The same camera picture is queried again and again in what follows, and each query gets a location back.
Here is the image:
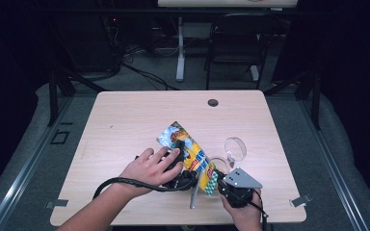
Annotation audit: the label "black metal stand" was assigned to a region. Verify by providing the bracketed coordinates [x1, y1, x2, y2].
[263, 66, 322, 131]
[46, 65, 108, 128]

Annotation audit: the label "black chair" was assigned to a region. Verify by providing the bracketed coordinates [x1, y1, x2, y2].
[204, 13, 278, 90]

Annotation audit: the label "yellow spouted food pouch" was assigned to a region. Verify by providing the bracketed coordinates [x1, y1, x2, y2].
[156, 120, 220, 197]

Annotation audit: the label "dark equipment with red light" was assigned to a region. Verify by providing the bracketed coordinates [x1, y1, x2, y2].
[100, 13, 124, 73]

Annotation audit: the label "person's right hand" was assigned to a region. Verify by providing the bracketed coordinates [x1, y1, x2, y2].
[220, 189, 264, 231]

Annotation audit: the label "grey tape strip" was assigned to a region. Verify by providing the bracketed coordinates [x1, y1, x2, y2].
[45, 198, 69, 210]
[289, 193, 313, 208]

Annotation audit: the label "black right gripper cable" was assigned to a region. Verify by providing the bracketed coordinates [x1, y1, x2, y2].
[237, 189, 270, 231]

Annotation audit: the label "person's left hand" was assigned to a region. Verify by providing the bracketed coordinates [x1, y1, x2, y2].
[118, 146, 185, 193]

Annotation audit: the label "white background desk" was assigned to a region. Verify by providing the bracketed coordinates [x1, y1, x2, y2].
[157, 0, 300, 83]

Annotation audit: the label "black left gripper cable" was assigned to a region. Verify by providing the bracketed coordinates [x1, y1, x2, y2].
[92, 171, 199, 200]

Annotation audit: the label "grey metal floor rail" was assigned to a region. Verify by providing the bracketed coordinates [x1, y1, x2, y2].
[298, 97, 370, 231]
[0, 95, 74, 231]

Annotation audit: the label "clear glass jar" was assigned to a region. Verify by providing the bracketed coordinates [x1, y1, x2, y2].
[209, 137, 248, 176]

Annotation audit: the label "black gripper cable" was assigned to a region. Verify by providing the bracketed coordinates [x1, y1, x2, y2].
[92, 171, 199, 200]
[237, 189, 270, 231]

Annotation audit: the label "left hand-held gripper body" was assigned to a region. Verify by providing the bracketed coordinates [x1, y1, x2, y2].
[163, 161, 204, 210]

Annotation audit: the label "black floor cables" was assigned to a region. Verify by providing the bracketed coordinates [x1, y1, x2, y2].
[121, 44, 180, 91]

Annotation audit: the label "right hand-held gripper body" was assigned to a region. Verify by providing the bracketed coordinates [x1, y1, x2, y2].
[218, 167, 264, 209]

